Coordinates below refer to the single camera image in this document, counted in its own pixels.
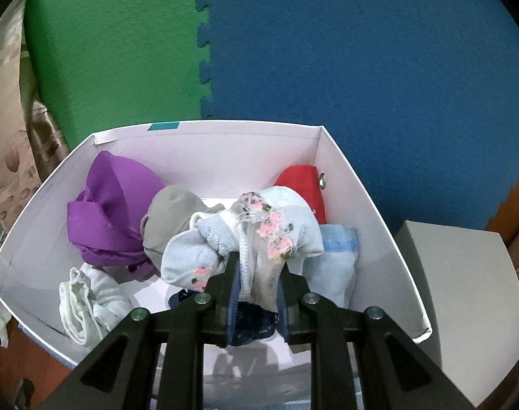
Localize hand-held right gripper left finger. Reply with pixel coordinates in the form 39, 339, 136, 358
38, 251, 243, 410

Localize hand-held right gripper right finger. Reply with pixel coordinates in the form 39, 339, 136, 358
277, 260, 484, 410

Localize navy lace underwear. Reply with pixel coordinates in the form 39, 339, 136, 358
168, 288, 281, 347

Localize light blue underwear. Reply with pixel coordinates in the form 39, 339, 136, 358
302, 223, 359, 308

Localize pale floral underwear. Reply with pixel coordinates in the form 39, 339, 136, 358
161, 188, 325, 314

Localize grey underwear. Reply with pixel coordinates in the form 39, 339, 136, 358
140, 185, 226, 268

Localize red underwear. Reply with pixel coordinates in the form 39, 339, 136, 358
273, 163, 327, 226

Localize white cardboard box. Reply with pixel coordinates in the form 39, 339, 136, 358
0, 120, 433, 398

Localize purple underwear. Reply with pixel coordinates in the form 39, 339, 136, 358
67, 151, 166, 283

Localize grey cabinet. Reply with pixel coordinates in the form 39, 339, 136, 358
394, 220, 519, 408

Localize blue checked cloth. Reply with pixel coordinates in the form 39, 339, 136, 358
16, 322, 81, 370

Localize blue foam mat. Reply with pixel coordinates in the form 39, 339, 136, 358
193, 0, 519, 231

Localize floral curtain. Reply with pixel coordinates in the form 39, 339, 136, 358
0, 0, 70, 240

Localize green foam mat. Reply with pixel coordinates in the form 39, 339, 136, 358
24, 0, 213, 150

